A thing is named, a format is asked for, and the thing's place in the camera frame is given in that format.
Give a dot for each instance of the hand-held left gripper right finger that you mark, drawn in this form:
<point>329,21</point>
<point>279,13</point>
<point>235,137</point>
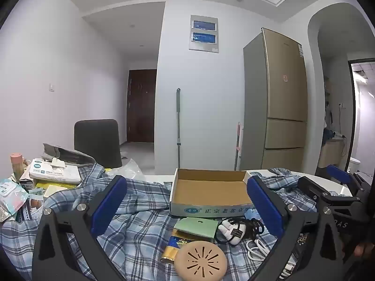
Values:
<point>263,207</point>

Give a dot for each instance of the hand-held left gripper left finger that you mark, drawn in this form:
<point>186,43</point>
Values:
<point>108,205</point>

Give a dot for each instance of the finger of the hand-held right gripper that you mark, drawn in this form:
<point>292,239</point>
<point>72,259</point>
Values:
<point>338,174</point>
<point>310,187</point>

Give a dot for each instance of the blue tissue packet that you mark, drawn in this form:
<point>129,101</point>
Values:
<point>252,215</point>

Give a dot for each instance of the black packet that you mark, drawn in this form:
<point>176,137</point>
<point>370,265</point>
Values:
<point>301,238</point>

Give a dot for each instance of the cardboard box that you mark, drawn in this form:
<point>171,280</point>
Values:
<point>205,190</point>

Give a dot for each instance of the green packet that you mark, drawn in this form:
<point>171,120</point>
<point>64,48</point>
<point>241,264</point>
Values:
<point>196,227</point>

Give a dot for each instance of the gold and blue packet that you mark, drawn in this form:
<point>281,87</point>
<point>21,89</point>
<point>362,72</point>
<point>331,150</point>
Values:
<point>175,244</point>

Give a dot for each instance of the tan perforated round disc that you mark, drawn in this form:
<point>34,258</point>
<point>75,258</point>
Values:
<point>202,260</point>

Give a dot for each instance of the person's right hand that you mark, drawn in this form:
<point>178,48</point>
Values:
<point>361,247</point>

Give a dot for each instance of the white toilet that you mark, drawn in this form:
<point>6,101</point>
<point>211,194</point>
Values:
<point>354,164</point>

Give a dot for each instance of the beige cabinet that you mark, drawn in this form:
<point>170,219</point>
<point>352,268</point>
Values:
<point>331,152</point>

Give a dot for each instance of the blue plaid shirt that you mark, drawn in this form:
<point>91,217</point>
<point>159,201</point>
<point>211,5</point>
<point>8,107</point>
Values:
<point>140,225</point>

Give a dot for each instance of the clear plastic bag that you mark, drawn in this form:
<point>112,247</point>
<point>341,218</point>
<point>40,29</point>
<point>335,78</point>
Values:
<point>131,169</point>

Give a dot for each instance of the yellow pad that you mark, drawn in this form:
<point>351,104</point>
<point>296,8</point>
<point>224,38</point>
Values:
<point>55,190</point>

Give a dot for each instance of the dark grey chair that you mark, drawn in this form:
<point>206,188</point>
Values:
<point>96,140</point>

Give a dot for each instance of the white tissue box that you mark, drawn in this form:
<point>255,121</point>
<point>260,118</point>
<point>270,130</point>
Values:
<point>49,172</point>

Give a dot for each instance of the grey bag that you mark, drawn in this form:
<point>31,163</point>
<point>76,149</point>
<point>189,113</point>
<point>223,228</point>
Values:
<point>61,152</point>

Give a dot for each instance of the pastel snack packet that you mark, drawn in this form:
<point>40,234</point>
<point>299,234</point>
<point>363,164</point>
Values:
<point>11,193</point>

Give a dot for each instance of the gold refrigerator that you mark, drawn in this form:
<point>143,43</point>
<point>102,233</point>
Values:
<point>278,93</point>

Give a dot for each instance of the pink bottle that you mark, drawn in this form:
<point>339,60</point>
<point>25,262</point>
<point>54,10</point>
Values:
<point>17,164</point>

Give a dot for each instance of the dark wooden door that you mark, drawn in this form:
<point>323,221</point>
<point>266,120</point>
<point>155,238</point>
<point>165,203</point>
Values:
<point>142,105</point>

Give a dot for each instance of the white light switch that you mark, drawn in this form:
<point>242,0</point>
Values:
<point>52,87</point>

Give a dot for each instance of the wall electrical panel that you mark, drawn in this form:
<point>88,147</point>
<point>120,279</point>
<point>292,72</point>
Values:
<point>203,33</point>

